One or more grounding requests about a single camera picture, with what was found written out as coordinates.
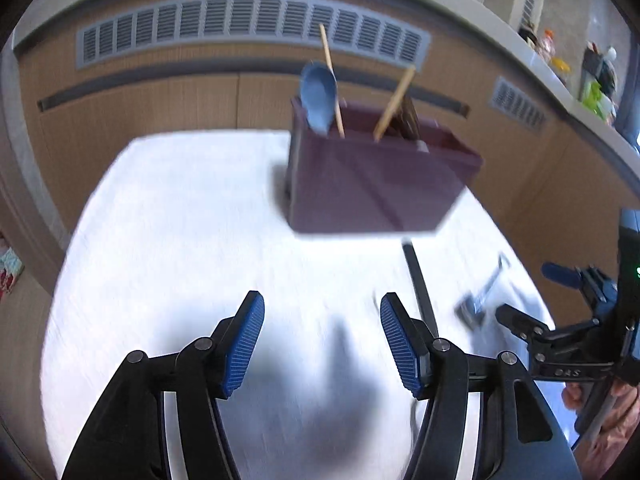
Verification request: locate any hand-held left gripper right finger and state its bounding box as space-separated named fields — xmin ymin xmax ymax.
xmin=380 ymin=292 xmax=583 ymax=480

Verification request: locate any pile of cloths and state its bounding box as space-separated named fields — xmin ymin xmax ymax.
xmin=0 ymin=244 xmax=25 ymax=297

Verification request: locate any wooden chopstick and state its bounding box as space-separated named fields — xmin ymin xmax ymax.
xmin=319 ymin=24 xmax=346 ymax=137
xmin=373 ymin=66 xmax=418 ymax=143

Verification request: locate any blue-grey plastic spoon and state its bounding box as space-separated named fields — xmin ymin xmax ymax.
xmin=299 ymin=61 xmax=339 ymax=136

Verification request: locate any white textured towel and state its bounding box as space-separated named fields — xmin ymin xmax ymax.
xmin=40 ymin=130 xmax=560 ymax=480

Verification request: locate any short grey vent grille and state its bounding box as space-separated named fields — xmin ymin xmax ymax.
xmin=489 ymin=77 xmax=547 ymax=135

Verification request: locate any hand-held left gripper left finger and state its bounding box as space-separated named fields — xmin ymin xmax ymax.
xmin=60 ymin=290 xmax=266 ymax=480

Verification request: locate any green plastic bag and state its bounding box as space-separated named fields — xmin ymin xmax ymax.
xmin=579 ymin=82 xmax=617 ymax=122

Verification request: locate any long grey vent grille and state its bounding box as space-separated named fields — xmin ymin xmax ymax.
xmin=75 ymin=0 xmax=432 ymax=70

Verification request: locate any black shovel-shaped spoon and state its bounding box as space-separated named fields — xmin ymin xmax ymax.
xmin=454 ymin=254 xmax=512 ymax=330

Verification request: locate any maroon plastic utensil holder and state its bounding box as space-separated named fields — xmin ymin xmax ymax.
xmin=286 ymin=96 xmax=485 ymax=235

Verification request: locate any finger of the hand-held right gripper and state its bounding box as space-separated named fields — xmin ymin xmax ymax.
xmin=495 ymin=303 xmax=618 ymax=348
xmin=541 ymin=261 xmax=618 ymax=301

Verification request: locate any dark brown spoon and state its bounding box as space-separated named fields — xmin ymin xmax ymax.
xmin=402 ymin=242 xmax=440 ymax=339

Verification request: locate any kitchen counter with wooden front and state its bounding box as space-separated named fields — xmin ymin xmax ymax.
xmin=10 ymin=0 xmax=640 ymax=281

